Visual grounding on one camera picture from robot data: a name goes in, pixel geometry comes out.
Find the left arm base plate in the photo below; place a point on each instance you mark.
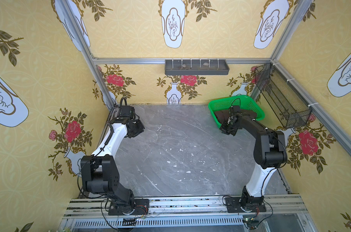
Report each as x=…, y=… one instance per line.
x=140, y=208

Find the dark brown long pants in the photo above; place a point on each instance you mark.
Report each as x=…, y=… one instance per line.
x=223, y=115

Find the grey wall shelf tray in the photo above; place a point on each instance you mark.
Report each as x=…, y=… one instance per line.
x=196, y=67

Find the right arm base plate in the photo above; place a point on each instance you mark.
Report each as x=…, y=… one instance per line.
x=244, y=204

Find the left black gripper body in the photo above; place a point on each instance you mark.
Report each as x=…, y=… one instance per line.
x=137, y=127

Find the black wire mesh basket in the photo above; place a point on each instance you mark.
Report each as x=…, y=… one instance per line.
x=289, y=107

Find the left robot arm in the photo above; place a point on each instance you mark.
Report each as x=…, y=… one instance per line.
x=99, y=172

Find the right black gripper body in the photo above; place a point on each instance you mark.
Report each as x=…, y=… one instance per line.
x=227, y=125

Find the green plastic basket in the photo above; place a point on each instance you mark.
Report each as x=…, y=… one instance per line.
x=245, y=102

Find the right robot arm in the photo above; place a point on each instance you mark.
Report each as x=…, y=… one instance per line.
x=269, y=155

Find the aluminium front rail frame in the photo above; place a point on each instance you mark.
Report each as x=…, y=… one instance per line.
x=285, y=213

